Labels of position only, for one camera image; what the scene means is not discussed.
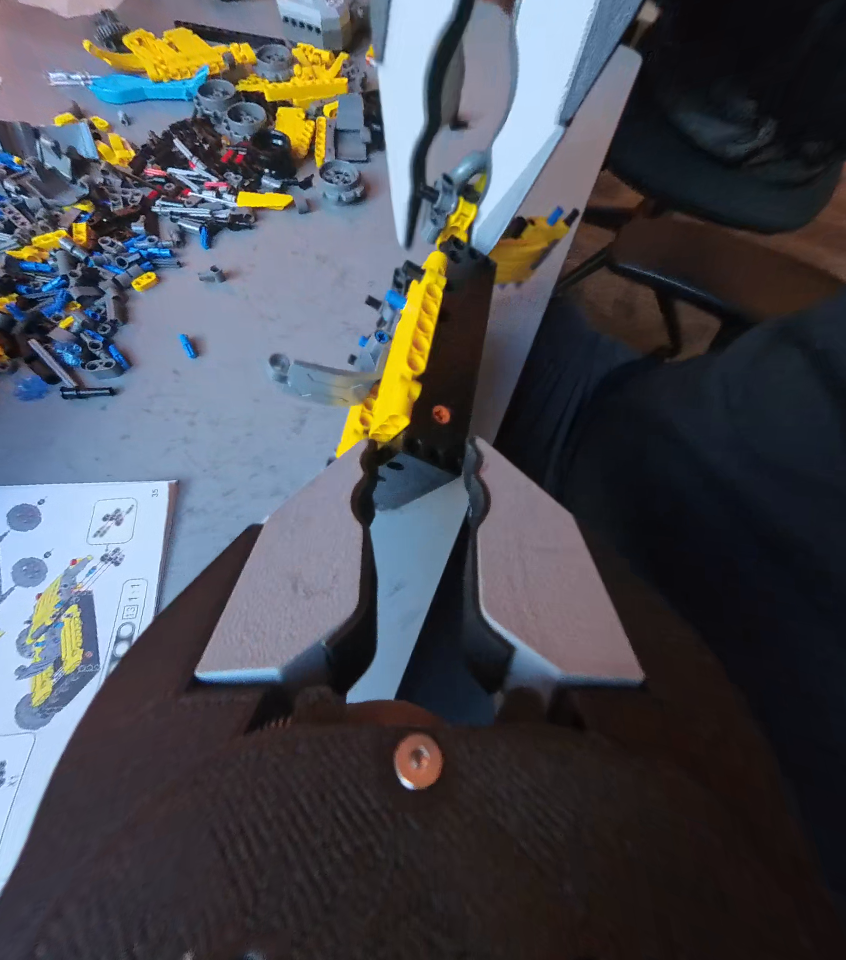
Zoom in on grey battery box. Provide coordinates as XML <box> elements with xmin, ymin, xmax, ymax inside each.
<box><xmin>275</xmin><ymin>0</ymin><xmax>353</xmax><ymax>35</ymax></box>

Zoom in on heap of yellow beams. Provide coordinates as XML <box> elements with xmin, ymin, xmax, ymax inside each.
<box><xmin>83</xmin><ymin>26</ymin><xmax>353</xmax><ymax>170</ymax></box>

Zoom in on light blue brick separator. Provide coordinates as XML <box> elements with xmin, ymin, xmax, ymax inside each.
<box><xmin>87</xmin><ymin>66</ymin><xmax>210</xmax><ymax>106</ymax></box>

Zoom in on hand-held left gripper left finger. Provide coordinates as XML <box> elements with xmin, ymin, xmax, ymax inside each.
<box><xmin>195</xmin><ymin>441</ymin><xmax>379</xmax><ymax>697</ymax></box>

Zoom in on person's dark clothed legs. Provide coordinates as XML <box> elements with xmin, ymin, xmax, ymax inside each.
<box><xmin>498</xmin><ymin>251</ymin><xmax>846</xmax><ymax>960</ymax></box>

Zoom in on black office chair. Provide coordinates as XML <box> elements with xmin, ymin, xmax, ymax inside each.
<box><xmin>554</xmin><ymin>0</ymin><xmax>846</xmax><ymax>354</ymax></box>

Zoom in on long black beam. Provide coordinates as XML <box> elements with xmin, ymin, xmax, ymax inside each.
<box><xmin>174</xmin><ymin>20</ymin><xmax>278</xmax><ymax>45</ymax></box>

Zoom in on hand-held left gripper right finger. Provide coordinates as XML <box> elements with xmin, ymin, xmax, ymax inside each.
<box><xmin>465</xmin><ymin>439</ymin><xmax>647</xmax><ymax>697</ymax></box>

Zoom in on black tyre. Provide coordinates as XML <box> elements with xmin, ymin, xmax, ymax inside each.
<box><xmin>249</xmin><ymin>127</ymin><xmax>297</xmax><ymax>177</ymax></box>

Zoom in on yellow black toy vehicle model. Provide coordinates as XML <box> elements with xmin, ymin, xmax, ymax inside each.
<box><xmin>267</xmin><ymin>150</ymin><xmax>499</xmax><ymax>511</ymax></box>

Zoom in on pile of small building pieces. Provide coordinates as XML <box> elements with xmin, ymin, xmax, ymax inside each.
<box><xmin>0</xmin><ymin>112</ymin><xmax>387</xmax><ymax>384</ymax></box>

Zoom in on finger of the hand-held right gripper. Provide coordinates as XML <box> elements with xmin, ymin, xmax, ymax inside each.
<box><xmin>470</xmin><ymin>0</ymin><xmax>606</xmax><ymax>252</ymax></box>
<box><xmin>376</xmin><ymin>0</ymin><xmax>471</xmax><ymax>250</ymax></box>

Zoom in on instruction booklet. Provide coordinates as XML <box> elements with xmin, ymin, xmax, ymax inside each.
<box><xmin>0</xmin><ymin>480</ymin><xmax>178</xmax><ymax>957</ymax></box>

